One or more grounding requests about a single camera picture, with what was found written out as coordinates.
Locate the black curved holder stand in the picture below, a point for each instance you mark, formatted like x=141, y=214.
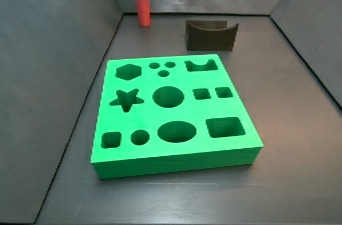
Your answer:
x=209, y=35

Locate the green shape sorting board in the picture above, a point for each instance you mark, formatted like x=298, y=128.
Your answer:
x=169, y=117

